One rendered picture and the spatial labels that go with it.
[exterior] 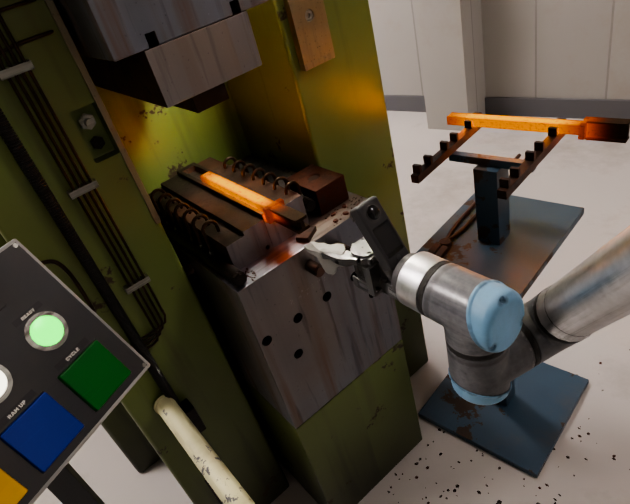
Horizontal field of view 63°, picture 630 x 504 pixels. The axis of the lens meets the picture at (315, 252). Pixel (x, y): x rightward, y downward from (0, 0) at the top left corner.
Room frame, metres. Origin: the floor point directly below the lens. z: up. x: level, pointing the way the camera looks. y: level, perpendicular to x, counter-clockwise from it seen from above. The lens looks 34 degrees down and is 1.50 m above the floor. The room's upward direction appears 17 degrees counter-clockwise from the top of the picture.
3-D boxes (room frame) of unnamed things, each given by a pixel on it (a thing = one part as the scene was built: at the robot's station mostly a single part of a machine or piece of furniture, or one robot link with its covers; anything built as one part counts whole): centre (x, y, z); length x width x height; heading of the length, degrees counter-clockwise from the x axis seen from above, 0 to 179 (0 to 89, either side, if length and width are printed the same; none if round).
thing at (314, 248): (0.73, -0.02, 0.98); 0.09 x 0.03 x 0.06; 56
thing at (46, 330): (0.61, 0.40, 1.09); 0.05 x 0.03 x 0.04; 120
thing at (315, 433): (1.15, 0.14, 0.23); 0.56 x 0.38 x 0.47; 30
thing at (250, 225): (1.11, 0.18, 0.96); 0.42 x 0.20 x 0.09; 30
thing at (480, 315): (0.53, -0.19, 0.98); 0.12 x 0.09 x 0.10; 30
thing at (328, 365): (1.15, 0.14, 0.69); 0.56 x 0.38 x 0.45; 30
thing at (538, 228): (1.05, -0.46, 0.67); 0.40 x 0.30 x 0.02; 129
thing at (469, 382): (0.52, -0.20, 0.87); 0.12 x 0.09 x 0.12; 105
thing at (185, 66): (1.11, 0.18, 1.32); 0.42 x 0.20 x 0.10; 30
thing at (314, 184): (1.07, -0.05, 0.95); 0.12 x 0.09 x 0.07; 30
